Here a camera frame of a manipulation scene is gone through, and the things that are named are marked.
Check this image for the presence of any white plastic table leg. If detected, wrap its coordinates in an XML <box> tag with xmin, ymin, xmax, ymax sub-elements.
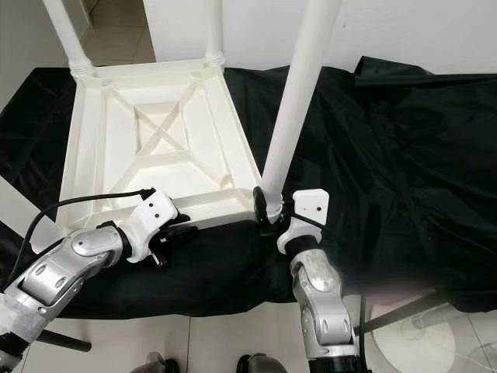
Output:
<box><xmin>43</xmin><ymin>0</ymin><xmax>96</xmax><ymax>77</ymax></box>
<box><xmin>258</xmin><ymin>0</ymin><xmax>344</xmax><ymax>214</ymax></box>
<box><xmin>203</xmin><ymin>0</ymin><xmax>226</xmax><ymax>64</ymax></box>
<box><xmin>0</xmin><ymin>175</ymin><xmax>43</xmax><ymax>253</ymax></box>

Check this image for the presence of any white plastic table top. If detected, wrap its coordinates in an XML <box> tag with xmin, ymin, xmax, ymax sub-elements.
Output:
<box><xmin>30</xmin><ymin>58</ymin><xmax>269</xmax><ymax>253</ymax></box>

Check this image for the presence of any pink plastic object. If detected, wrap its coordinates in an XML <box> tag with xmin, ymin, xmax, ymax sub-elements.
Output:
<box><xmin>361</xmin><ymin>289</ymin><xmax>436</xmax><ymax>304</ymax></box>

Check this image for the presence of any black metal rod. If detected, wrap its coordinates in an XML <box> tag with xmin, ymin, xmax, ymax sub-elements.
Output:
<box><xmin>39</xmin><ymin>330</ymin><xmax>94</xmax><ymax>352</ymax></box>

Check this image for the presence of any grey right robot foot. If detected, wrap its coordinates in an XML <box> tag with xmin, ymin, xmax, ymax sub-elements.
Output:
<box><xmin>237</xmin><ymin>354</ymin><xmax>288</xmax><ymax>373</ymax></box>

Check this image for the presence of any black table cloth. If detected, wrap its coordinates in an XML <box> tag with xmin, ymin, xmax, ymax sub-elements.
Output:
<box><xmin>0</xmin><ymin>56</ymin><xmax>497</xmax><ymax>321</ymax></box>

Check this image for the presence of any black metal bar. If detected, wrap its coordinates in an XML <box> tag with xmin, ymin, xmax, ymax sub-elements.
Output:
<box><xmin>357</xmin><ymin>289</ymin><xmax>455</xmax><ymax>336</ymax></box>

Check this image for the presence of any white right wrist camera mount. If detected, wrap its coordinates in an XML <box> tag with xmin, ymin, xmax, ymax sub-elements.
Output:
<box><xmin>277</xmin><ymin>189</ymin><xmax>329</xmax><ymax>255</ymax></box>

